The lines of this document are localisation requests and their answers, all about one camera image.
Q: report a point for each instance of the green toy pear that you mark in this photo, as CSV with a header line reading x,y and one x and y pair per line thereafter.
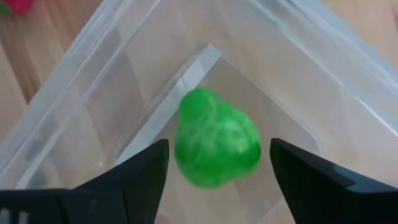
x,y
214,140

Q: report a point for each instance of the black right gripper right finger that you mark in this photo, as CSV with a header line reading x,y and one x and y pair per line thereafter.
x,y
304,186

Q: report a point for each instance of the clear plastic tupperware container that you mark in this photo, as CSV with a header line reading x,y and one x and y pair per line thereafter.
x,y
199,37

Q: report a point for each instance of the small bright red cherry tomato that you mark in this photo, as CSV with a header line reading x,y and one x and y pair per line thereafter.
x,y
20,5

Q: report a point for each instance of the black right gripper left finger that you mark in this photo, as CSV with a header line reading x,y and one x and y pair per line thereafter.
x,y
146,174

